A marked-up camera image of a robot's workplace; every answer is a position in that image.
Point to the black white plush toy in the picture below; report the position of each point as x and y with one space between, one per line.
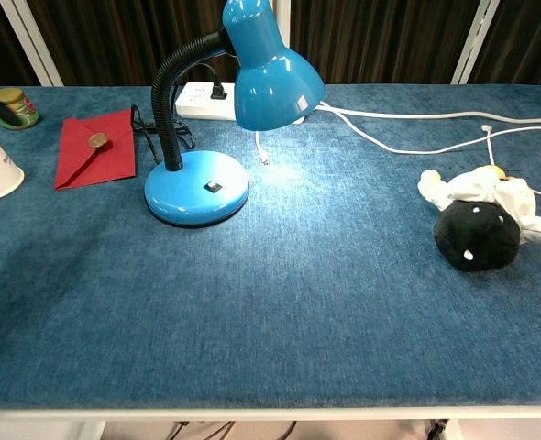
477 238

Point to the white power strip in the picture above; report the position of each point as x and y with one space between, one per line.
197 101

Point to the blue gooseneck desk lamp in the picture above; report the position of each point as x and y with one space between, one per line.
192 194

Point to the white table frame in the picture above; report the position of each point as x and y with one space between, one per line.
270 414

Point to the dark pleated curtain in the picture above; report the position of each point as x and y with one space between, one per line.
114 36

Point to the white frame post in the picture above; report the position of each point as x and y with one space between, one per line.
283 27
32 41
474 41

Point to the small jar with gold lid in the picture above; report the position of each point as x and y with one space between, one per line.
20 110

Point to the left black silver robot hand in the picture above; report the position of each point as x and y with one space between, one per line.
2 112

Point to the red envelope with gold seal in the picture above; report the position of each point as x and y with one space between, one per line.
101 165

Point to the blue fabric table cloth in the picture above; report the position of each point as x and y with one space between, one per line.
298 298

